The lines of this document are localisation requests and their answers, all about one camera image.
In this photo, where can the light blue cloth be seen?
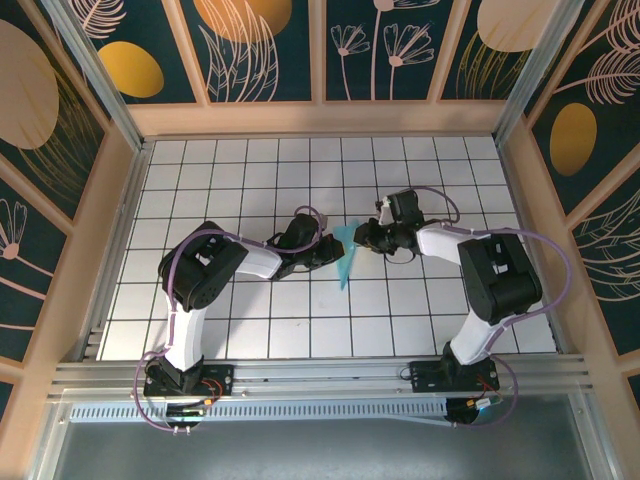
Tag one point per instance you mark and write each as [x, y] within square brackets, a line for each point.
[345, 272]

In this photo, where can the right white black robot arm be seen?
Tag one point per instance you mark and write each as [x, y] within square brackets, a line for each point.
[470, 345]

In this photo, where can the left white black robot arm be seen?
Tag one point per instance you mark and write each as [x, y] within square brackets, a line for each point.
[187, 340]

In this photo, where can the grey metal sheet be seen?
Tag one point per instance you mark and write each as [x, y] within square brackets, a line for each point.
[325, 450]

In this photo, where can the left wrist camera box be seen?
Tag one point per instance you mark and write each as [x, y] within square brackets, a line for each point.
[324, 220]

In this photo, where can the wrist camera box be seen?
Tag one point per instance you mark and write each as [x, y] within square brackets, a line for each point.
[385, 210]
[324, 220]

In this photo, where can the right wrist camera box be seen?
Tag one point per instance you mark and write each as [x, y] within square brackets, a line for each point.
[385, 210]

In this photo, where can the long aluminium mounting rail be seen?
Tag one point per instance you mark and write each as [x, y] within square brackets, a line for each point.
[325, 375]

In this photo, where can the aluminium table side rail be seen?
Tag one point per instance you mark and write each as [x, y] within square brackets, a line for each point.
[131, 200]
[515, 200]

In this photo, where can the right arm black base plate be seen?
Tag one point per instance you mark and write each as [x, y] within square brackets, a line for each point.
[425, 375]

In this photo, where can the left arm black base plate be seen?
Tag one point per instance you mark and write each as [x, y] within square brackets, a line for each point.
[220, 375]

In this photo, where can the aluminium corner post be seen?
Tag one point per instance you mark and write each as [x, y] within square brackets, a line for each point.
[530, 75]
[112, 100]

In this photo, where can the aluminium frame profile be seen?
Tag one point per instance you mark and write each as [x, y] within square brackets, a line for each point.
[597, 440]
[42, 440]

